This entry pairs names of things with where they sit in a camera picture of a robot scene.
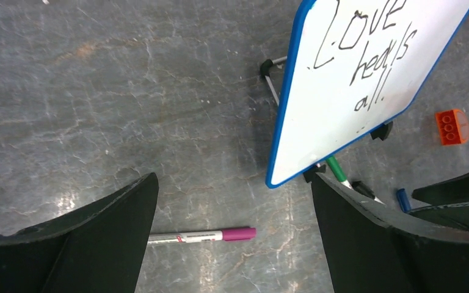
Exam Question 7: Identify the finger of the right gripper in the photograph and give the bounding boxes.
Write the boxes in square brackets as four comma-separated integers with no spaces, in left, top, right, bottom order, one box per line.
[412,173,469,205]
[408,201,469,231]

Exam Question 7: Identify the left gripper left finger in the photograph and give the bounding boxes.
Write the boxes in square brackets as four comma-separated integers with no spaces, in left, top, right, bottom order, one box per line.
[0,173,159,292]

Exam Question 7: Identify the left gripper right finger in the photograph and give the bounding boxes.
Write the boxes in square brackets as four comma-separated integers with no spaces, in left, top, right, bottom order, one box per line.
[311,174,469,292]

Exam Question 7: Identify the black whiteboard marker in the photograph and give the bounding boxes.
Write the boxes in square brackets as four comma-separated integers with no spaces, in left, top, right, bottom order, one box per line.
[351,181,384,204]

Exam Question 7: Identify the blue framed whiteboard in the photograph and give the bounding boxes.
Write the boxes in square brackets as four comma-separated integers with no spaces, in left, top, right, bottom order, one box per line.
[266,0,469,189]

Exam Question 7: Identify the blue whiteboard marker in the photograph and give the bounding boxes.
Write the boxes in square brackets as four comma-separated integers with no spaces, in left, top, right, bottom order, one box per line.
[396,188,412,213]

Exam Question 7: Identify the green whiteboard marker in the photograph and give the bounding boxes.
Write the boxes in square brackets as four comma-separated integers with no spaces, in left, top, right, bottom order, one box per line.
[325,156,352,189]

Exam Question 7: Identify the pink whiteboard marker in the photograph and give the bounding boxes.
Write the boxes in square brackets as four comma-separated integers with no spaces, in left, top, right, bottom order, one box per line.
[147,227,257,246]

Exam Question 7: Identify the orange lego brick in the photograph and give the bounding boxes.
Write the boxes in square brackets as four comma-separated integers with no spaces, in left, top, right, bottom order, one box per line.
[435,109,469,146]

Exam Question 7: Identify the whiteboard wire stand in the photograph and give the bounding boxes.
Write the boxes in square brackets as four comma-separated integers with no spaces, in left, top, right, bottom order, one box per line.
[259,56,394,184]

